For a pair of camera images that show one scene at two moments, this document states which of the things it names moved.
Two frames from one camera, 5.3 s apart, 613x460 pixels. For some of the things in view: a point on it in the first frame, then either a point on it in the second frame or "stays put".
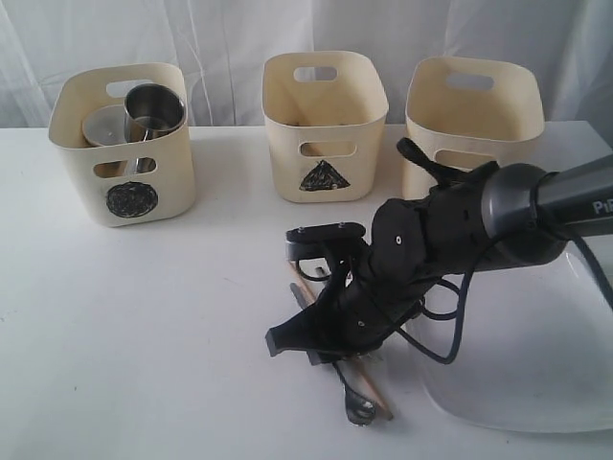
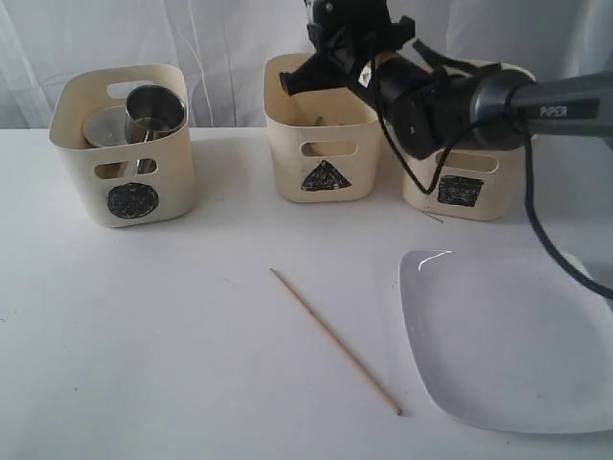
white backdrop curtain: [224, 47] stays put
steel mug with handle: [152, 110] stays put
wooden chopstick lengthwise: [371, 384] -> [337, 343]
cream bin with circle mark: [132, 182] stays put
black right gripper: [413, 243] -> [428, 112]
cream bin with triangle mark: [324, 112] stays put
